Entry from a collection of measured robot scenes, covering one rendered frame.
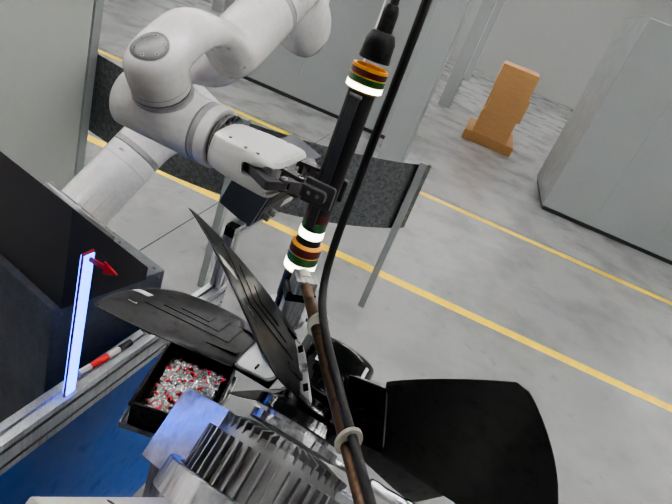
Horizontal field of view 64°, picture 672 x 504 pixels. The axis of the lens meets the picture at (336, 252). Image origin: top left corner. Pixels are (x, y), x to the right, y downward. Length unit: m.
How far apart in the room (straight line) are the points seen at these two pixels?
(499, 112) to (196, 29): 8.19
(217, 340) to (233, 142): 0.31
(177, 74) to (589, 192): 6.45
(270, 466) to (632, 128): 6.39
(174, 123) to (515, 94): 8.18
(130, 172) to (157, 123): 0.58
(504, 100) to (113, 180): 7.83
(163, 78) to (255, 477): 0.49
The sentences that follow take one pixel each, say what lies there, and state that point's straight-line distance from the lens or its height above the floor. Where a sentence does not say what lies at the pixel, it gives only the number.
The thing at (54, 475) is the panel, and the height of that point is 0.60.
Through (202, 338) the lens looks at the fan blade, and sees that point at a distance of 0.84.
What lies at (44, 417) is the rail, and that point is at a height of 0.85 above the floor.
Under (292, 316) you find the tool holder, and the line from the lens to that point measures 0.74.
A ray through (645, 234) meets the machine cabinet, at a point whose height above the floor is 0.22.
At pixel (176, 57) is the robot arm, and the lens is 0.70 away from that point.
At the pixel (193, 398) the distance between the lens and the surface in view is 0.98.
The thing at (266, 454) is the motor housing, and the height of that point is 1.18.
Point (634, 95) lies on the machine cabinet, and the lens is 6.79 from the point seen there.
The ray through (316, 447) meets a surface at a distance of 0.76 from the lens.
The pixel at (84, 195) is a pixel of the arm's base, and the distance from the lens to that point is 1.31.
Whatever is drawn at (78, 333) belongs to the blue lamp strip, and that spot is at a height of 1.02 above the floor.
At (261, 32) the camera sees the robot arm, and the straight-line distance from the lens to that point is 0.85.
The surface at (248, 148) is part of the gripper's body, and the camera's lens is 0.68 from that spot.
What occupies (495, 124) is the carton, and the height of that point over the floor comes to 0.37.
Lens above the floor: 1.73
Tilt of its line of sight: 27 degrees down
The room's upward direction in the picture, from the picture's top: 22 degrees clockwise
